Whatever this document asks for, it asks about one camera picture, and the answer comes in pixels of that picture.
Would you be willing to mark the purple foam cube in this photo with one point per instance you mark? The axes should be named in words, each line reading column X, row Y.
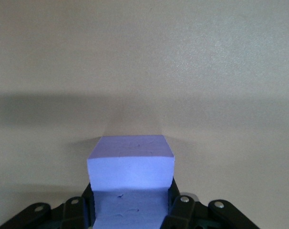
column 131, row 164

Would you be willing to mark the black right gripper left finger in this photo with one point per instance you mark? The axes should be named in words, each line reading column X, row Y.
column 74, row 212

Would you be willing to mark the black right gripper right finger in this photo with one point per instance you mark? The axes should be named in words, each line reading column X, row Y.
column 182, row 212

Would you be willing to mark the brown table cover sheet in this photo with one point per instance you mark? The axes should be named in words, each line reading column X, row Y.
column 63, row 59

